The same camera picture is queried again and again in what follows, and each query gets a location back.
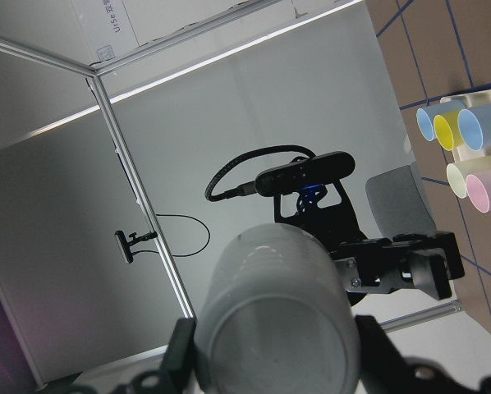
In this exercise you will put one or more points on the white ikea cup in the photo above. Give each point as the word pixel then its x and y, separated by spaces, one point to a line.
pixel 276 318

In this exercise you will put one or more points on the pink cup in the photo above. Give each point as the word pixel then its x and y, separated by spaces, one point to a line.
pixel 478 187

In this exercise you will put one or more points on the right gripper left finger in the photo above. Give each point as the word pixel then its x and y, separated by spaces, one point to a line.
pixel 174 373

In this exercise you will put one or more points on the aluminium frame post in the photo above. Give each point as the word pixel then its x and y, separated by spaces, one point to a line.
pixel 142 198

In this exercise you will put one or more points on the external camera on mount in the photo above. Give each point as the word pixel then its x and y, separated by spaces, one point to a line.
pixel 125 243

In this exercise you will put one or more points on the yellow cup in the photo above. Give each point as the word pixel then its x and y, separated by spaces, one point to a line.
pixel 447 130

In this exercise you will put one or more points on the blue cup near tray end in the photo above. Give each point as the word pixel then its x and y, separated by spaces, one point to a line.
pixel 475 126

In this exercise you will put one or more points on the cream cup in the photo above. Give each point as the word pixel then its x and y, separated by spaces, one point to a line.
pixel 457 173

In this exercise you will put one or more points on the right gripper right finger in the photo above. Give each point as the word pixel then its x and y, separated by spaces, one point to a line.
pixel 385 370

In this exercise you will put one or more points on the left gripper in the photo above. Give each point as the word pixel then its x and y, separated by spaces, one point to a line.
pixel 337 225

